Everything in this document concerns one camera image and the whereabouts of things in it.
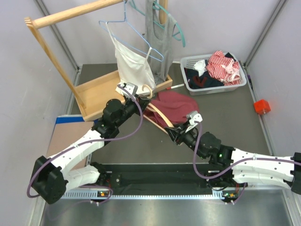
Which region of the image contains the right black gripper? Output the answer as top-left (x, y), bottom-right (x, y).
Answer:
top-left (165, 121), bottom-right (207, 159)

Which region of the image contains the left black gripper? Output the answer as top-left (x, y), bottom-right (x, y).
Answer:
top-left (115, 94), bottom-right (151, 128)

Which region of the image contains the wooden clothes hanger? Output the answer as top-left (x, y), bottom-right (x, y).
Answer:
top-left (142, 84), bottom-right (174, 134)

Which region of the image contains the red tank top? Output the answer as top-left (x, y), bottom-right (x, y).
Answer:
top-left (150, 91), bottom-right (199, 125)

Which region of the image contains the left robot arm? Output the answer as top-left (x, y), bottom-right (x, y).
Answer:
top-left (27, 96), bottom-right (150, 204)

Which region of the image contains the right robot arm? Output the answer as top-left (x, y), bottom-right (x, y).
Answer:
top-left (165, 125), bottom-right (301, 194)

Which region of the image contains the white garment on hanger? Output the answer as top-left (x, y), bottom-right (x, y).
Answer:
top-left (106, 24), bottom-right (156, 94)

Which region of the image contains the grey tank top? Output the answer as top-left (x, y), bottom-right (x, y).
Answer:
top-left (145, 0), bottom-right (176, 85)

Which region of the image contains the teal plastic hanger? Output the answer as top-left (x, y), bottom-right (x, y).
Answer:
top-left (128, 0), bottom-right (186, 48)

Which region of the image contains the wooden clothes rack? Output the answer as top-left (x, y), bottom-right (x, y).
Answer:
top-left (24, 0), bottom-right (174, 122)

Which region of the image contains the red capped white marker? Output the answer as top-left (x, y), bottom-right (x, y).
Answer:
top-left (166, 84), bottom-right (184, 90)

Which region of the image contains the dark navy garment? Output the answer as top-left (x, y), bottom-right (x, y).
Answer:
top-left (184, 68), bottom-right (224, 89)

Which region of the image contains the brown board blue edge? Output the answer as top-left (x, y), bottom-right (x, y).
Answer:
top-left (47, 117), bottom-right (102, 174)

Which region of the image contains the white garment in basket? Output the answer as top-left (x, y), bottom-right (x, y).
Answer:
top-left (193, 60), bottom-right (207, 77)

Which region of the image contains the white laundry basket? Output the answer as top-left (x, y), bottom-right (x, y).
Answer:
top-left (180, 54), bottom-right (247, 96)

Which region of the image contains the red white striped garment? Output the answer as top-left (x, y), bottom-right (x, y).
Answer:
top-left (206, 51), bottom-right (241, 86)

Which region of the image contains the orange red block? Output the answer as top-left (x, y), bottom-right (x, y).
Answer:
top-left (253, 99), bottom-right (271, 115)

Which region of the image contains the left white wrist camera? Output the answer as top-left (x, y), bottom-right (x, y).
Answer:
top-left (116, 82), bottom-right (138, 98)

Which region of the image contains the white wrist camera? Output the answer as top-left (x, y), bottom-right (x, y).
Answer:
top-left (116, 82), bottom-right (138, 98)
top-left (185, 111), bottom-right (203, 133)

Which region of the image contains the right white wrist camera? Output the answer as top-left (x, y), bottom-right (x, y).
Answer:
top-left (185, 111), bottom-right (203, 133)

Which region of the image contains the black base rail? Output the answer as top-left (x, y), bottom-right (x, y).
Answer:
top-left (89, 163), bottom-right (251, 196)

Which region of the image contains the blue wire hanger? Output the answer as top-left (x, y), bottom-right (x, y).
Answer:
top-left (98, 0), bottom-right (164, 62)

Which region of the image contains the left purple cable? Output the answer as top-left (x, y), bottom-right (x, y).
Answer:
top-left (26, 84), bottom-right (143, 205)

